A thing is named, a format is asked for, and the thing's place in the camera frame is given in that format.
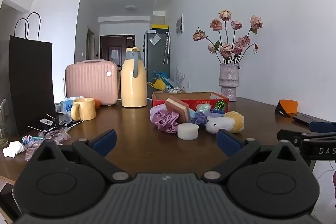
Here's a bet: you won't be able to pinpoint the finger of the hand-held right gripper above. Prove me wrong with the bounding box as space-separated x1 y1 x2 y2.
277 129 336 147
309 121 336 133

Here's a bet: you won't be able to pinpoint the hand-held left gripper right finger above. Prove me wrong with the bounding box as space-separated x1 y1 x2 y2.
201 128 305 184

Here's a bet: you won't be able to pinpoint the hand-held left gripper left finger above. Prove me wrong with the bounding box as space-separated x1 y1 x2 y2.
31 129 132 184

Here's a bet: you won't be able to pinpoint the white and yellow plush toy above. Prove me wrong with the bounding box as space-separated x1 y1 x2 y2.
205 111 245 134

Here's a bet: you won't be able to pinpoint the blue purple scrunchie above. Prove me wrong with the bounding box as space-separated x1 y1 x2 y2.
189 109 226 126

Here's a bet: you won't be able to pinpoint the white round sponge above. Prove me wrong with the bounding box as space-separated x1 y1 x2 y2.
177 123 199 140

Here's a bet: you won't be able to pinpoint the red cardboard box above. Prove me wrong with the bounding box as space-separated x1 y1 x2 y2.
152 91 229 112

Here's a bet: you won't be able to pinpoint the pink layered sponge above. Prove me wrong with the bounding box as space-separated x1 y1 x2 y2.
165 96 192 123

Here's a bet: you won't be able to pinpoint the lilac fluffy cloth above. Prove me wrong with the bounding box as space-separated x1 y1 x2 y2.
150 105 168 115

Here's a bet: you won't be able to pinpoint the purple satin scrunchie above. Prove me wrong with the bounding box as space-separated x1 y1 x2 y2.
150 110 180 133

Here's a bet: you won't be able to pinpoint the orange and black stand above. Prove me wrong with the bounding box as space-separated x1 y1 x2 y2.
274 99 299 118

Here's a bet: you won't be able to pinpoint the yellow mug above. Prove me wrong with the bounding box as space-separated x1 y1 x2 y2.
70 98 96 121

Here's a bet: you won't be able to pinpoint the plastic candy wrappers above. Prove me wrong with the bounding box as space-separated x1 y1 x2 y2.
22 127 71 161

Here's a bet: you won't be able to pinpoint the blue white tissue pack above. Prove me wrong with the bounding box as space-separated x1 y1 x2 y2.
60 98 79 115

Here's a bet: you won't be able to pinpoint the black plastic wrappers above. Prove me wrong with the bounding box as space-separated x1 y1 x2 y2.
28 114 84 132

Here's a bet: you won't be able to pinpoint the pink textured vase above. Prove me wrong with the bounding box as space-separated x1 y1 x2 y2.
219 63 240 102

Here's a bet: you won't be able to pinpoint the pink ribbed suitcase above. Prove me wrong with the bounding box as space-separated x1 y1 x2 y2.
65 59 119 106

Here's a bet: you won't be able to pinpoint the yellow thermos jug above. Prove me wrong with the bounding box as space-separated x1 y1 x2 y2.
121 47 148 108

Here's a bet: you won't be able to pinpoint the small cart with bottles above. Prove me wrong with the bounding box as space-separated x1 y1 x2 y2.
165 85 184 93

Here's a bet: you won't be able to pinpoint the blue and yellow toy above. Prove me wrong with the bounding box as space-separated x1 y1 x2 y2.
147 71 174 90

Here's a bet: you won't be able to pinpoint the pale purple pampas grass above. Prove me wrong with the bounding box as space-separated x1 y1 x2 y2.
173 67 185 86

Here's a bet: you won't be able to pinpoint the dried pink roses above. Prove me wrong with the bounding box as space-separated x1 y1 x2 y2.
193 10 263 65

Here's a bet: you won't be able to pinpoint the dark wooden door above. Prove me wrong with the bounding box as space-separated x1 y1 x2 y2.
100 35 136 67

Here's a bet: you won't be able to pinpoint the grey refrigerator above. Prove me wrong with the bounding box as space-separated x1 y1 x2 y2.
144 30 171 83

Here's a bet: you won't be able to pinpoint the crumpled white tissue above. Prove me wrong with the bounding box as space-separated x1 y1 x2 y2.
3 141 27 158

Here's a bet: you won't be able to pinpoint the black paper bag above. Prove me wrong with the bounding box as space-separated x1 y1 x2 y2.
9 12 56 135

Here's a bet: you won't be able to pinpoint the clear umbrella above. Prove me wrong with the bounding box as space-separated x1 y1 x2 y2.
163 32 171 65

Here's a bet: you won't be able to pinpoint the white box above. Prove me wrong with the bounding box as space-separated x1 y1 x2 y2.
153 11 166 25

